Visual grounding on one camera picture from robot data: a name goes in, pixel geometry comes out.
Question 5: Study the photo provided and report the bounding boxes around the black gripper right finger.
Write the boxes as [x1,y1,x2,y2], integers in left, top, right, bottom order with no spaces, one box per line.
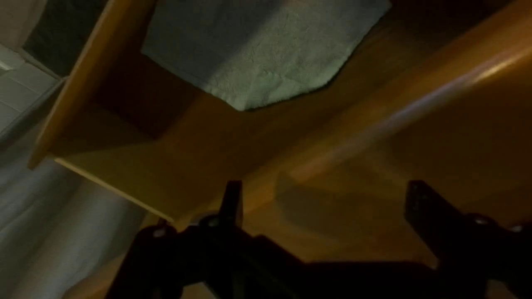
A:
[403,178,532,299]

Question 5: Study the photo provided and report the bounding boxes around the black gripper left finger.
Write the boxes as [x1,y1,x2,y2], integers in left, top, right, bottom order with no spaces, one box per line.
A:
[105,178,313,299]

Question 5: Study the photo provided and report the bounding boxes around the grey blue cloth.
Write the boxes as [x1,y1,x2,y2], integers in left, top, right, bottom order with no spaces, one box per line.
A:
[140,0,395,113]

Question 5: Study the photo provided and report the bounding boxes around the beige curtain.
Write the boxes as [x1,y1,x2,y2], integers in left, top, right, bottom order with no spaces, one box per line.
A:
[0,131,164,299]

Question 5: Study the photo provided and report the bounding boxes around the dark grey floor rug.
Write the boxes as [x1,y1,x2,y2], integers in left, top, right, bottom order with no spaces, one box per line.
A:
[22,0,112,76]

